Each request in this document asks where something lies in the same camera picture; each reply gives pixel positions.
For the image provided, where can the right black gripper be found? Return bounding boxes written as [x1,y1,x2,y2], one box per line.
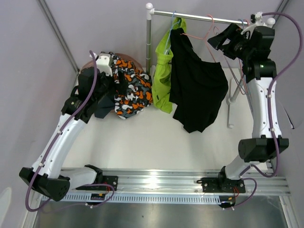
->
[207,23,253,62]

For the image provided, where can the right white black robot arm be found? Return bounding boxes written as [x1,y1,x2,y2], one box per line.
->
[208,23,289,192]

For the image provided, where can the pink hanger with navy shorts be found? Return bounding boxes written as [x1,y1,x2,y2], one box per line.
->
[213,26,248,95]

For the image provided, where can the light blue hanger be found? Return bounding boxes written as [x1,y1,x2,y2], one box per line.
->
[163,11,181,55]

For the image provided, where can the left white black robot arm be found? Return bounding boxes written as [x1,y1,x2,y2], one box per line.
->
[19,66,114,201]

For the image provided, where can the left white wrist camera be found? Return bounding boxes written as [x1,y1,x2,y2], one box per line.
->
[88,51,113,76]

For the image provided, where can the aluminium extrusion rail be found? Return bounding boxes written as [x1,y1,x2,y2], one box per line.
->
[31,169,291,197]

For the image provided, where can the translucent pink plastic basket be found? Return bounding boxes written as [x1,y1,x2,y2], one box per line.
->
[79,52,147,114]

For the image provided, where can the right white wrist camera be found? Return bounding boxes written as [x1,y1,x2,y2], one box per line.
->
[241,11,266,35]

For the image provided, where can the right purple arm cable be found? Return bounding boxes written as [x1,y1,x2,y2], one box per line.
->
[234,12,304,209]

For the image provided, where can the white metal clothes rack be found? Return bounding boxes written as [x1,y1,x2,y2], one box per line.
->
[145,3,276,129]

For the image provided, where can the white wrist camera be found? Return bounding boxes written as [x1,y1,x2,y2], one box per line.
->
[88,51,113,76]
[241,11,266,35]

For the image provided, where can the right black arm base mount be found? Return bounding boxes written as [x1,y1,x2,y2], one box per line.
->
[196,166,246,193]

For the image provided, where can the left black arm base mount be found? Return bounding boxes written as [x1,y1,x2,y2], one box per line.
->
[76,175,118,191]

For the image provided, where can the pink hanger with black shorts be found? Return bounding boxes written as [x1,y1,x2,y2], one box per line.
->
[181,14,216,63]

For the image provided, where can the black shorts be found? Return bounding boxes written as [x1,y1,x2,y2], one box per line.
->
[169,28,228,133]

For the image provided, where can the lime green shorts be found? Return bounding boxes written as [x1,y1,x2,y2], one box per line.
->
[152,18,187,114]

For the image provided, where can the camouflage patterned shorts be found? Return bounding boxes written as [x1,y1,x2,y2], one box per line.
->
[99,52,154,120]

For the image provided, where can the dark navy shorts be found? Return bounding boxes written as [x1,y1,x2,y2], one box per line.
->
[94,95,114,119]

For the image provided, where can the grey slotted cable duct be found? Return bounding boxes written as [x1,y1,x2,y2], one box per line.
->
[41,193,221,204]

